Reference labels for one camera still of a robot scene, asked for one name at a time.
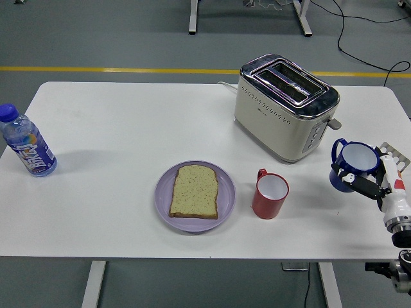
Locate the black cable under table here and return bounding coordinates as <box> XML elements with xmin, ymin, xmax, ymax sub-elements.
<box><xmin>303</xmin><ymin>271</ymin><xmax>313</xmax><ymax>308</ymax></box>

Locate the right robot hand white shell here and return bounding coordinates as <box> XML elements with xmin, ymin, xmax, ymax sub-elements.
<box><xmin>330</xmin><ymin>153</ymin><xmax>411</xmax><ymax>223</ymax></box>

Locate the black floor cable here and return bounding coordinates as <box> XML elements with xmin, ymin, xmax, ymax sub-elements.
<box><xmin>330</xmin><ymin>0</ymin><xmax>411</xmax><ymax>87</ymax></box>
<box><xmin>310</xmin><ymin>0</ymin><xmax>411</xmax><ymax>24</ymax></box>

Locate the metal toast rack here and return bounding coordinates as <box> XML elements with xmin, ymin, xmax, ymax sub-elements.
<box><xmin>378</xmin><ymin>142</ymin><xmax>411</xmax><ymax>174</ymax></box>

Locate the plastic bottle with purple cap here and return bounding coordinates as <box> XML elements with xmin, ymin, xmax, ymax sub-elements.
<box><xmin>0</xmin><ymin>103</ymin><xmax>58</xmax><ymax>178</ymax></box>

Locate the white floor cable tangle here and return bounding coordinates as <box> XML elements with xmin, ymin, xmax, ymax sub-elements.
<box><xmin>242</xmin><ymin>0</ymin><xmax>295</xmax><ymax>10</ymax></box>

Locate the white toaster cord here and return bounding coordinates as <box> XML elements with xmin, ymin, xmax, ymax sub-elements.
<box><xmin>216</xmin><ymin>81</ymin><xmax>239</xmax><ymax>94</ymax></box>

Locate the red enamel cup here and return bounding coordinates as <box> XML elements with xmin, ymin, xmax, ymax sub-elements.
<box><xmin>251</xmin><ymin>167</ymin><xmax>290</xmax><ymax>221</ymax></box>

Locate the slice of bread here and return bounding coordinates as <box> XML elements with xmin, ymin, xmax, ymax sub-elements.
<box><xmin>168</xmin><ymin>164</ymin><xmax>220</xmax><ymax>221</ymax></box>

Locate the purple round plate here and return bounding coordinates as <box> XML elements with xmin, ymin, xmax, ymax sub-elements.
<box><xmin>154</xmin><ymin>160</ymin><xmax>237</xmax><ymax>233</ymax></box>

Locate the cream and chrome toaster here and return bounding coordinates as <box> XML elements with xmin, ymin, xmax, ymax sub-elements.
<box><xmin>233</xmin><ymin>53</ymin><xmax>342</xmax><ymax>165</ymax></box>

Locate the blue enamel cup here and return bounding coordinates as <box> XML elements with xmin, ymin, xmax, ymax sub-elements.
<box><xmin>329</xmin><ymin>137</ymin><xmax>381</xmax><ymax>193</ymax></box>

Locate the white table leg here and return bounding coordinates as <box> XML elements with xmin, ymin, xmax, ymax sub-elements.
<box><xmin>80</xmin><ymin>261</ymin><xmax>107</xmax><ymax>308</ymax></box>
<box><xmin>317</xmin><ymin>262</ymin><xmax>344</xmax><ymax>308</ymax></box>

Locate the grey background table leg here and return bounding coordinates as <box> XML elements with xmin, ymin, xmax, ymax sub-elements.
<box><xmin>292</xmin><ymin>0</ymin><xmax>313</xmax><ymax>37</ymax></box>
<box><xmin>188</xmin><ymin>0</ymin><xmax>200</xmax><ymax>35</ymax></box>

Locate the grey bracket under table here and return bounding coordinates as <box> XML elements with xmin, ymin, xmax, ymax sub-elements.
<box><xmin>281</xmin><ymin>262</ymin><xmax>309</xmax><ymax>272</ymax></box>

